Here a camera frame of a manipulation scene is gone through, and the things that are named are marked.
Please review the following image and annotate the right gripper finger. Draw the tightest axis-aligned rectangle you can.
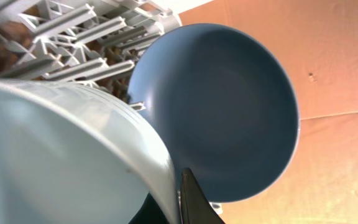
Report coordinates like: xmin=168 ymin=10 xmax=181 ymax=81
xmin=180 ymin=168 xmax=224 ymax=224

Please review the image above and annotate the large blue plate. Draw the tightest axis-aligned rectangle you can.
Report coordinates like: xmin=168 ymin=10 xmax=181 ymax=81
xmin=127 ymin=24 xmax=300 ymax=203

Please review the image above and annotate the light blue rice bowl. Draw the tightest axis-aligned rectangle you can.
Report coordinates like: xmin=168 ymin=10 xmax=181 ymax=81
xmin=0 ymin=80 xmax=180 ymax=223

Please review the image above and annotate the grey plastic dishwasher rack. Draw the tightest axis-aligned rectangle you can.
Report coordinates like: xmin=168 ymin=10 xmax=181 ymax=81
xmin=0 ymin=0 xmax=182 ymax=101

